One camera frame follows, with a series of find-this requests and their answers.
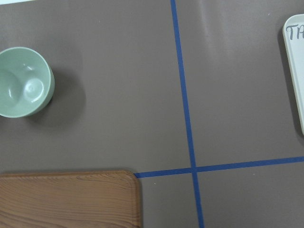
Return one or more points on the brown wood-grain tray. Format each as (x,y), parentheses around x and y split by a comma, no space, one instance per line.
(93,199)

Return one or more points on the light green bowl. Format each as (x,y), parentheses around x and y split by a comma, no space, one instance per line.
(27,82)

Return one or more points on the cream bear print tray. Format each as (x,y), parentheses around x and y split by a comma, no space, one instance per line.
(293,33)

